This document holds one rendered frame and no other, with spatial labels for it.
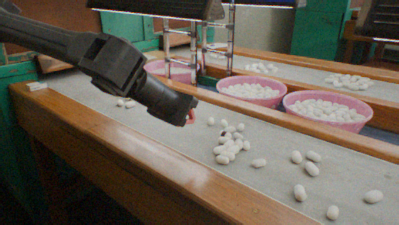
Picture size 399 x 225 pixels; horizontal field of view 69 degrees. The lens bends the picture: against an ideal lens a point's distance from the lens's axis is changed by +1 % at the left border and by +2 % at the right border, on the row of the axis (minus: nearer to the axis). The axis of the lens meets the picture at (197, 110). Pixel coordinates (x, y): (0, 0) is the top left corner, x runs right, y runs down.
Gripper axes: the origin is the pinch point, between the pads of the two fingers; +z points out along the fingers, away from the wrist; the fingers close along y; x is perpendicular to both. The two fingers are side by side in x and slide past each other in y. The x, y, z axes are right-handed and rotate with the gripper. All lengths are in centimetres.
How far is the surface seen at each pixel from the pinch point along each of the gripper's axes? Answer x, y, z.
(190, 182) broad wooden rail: 12.3, -7.7, -1.3
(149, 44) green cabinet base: -38, 88, 48
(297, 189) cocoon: 4.2, -24.4, 9.2
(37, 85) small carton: 9, 72, -1
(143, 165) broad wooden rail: 13.9, 4.3, -3.0
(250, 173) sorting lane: 5.3, -13.4, 10.7
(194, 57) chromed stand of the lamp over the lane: -26.0, 32.1, 25.7
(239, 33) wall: -136, 142, 193
